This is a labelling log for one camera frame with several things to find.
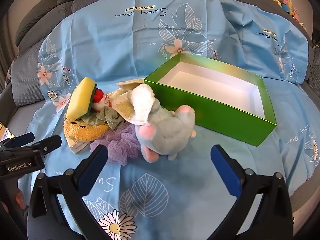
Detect yellow fuzzy plush toy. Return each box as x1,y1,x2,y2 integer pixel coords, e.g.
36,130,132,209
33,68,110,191
63,117,110,153

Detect green scrunchie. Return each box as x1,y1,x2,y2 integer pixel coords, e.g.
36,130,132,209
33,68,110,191
80,106,127,130

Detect grey sofa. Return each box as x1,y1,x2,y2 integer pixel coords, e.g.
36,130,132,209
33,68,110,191
0,0,320,140

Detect grey plush toy pink paws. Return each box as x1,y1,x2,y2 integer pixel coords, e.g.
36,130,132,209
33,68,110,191
134,97,196,162

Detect purple scrunchie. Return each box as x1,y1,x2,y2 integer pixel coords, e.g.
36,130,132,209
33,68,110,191
90,125,143,166

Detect small red white doll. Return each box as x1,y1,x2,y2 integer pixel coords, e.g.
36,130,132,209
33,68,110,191
91,88,113,112

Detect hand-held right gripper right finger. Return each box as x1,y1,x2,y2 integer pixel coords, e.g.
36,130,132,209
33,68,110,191
211,144,294,240

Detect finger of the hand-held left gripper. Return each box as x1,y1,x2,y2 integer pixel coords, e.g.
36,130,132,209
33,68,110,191
7,132,35,147
29,134,62,157

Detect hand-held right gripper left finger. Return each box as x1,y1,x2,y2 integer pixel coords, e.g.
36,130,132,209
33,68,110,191
26,144,120,240

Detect beige towel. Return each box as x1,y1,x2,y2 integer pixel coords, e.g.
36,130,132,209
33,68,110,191
106,79,145,124

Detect green cardboard box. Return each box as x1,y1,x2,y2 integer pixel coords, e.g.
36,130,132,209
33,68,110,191
144,53,277,147

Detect yellow sponge green backing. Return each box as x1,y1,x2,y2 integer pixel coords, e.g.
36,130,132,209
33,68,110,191
65,77,97,119

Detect pile of colourful plush toys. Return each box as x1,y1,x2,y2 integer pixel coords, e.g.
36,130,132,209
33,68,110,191
246,0,307,27

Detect light blue floral bed sheet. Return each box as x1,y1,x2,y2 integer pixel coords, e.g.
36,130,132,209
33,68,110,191
5,0,320,240

